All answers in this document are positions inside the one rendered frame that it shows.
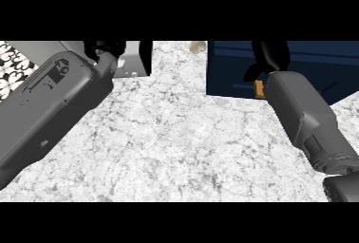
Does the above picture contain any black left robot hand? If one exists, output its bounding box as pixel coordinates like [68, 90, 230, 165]
[82, 40, 127, 63]

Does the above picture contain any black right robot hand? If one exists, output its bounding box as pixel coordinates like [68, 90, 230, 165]
[240, 40, 291, 84]

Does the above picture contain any dark blue open drawer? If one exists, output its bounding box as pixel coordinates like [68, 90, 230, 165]
[207, 40, 359, 106]

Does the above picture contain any orange can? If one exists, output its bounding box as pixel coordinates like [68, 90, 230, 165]
[252, 79, 267, 100]

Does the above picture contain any pale grey appliance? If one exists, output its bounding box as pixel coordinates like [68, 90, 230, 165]
[10, 40, 153, 79]

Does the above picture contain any small beige object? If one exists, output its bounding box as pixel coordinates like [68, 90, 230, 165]
[187, 40, 207, 55]

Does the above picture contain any black and white patterned cloth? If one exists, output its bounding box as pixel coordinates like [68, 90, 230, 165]
[0, 41, 41, 101]

